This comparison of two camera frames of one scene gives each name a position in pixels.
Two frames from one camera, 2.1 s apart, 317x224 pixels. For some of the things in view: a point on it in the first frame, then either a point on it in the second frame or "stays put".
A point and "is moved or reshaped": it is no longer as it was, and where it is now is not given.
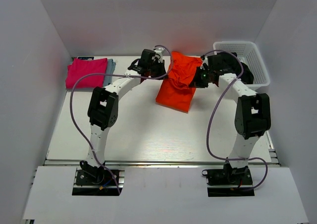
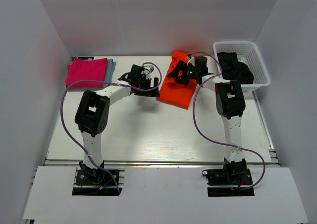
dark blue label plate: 85,58 stays put
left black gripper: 162,65 to 154,93
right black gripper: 196,82 to 175,73
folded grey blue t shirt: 110,69 stays put
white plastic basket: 248,53 stays put
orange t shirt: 175,94 is moved or reshaped
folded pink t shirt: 80,68 stays put
